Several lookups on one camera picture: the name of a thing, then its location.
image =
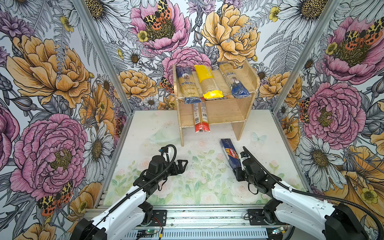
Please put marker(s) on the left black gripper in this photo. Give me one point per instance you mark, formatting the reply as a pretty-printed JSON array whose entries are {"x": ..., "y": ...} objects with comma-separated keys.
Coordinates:
[{"x": 181, "y": 169}]

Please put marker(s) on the blue Barilla spaghetti box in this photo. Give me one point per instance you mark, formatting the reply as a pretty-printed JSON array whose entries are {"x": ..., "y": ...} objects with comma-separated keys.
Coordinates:
[{"x": 231, "y": 153}]

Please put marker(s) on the red clear spaghetti bag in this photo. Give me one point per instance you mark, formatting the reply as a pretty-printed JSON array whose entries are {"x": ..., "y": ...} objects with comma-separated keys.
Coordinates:
[{"x": 200, "y": 117}]

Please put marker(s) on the dark blue spaghetti bag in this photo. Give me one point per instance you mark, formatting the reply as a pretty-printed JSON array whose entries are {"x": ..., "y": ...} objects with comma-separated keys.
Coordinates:
[{"x": 188, "y": 85}]

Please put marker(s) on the yellow spaghetti bag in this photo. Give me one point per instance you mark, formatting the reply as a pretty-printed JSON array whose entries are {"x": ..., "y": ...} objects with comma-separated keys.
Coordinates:
[{"x": 207, "y": 82}]

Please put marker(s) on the blue gold spaghetti bag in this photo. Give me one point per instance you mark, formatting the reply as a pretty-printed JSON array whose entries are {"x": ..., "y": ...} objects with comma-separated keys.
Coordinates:
[{"x": 238, "y": 90}]

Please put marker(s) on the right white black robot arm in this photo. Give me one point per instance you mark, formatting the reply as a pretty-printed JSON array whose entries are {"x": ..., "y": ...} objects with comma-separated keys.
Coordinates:
[{"x": 302, "y": 210}]

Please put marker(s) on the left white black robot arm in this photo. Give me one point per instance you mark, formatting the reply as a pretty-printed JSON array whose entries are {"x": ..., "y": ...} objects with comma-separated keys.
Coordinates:
[{"x": 132, "y": 209}]

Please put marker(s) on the wooden two-tier shelf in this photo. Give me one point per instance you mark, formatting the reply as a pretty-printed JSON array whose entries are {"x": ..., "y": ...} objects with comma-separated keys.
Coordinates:
[{"x": 221, "y": 111}]

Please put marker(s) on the right small circuit board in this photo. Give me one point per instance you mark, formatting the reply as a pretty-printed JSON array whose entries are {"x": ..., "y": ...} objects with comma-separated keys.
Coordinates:
[{"x": 277, "y": 231}]

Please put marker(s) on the small green circuit board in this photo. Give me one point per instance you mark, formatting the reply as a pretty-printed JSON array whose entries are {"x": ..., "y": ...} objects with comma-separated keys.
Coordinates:
[{"x": 146, "y": 233}]

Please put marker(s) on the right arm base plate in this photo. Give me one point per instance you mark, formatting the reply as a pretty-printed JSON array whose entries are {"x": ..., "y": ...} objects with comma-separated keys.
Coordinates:
[{"x": 257, "y": 217}]

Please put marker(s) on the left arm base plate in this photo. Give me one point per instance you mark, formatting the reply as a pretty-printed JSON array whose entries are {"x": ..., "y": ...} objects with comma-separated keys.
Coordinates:
[{"x": 155, "y": 218}]

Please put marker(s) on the aluminium front rail frame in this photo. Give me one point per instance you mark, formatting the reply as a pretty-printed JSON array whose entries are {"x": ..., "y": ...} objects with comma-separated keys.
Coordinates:
[{"x": 210, "y": 223}]

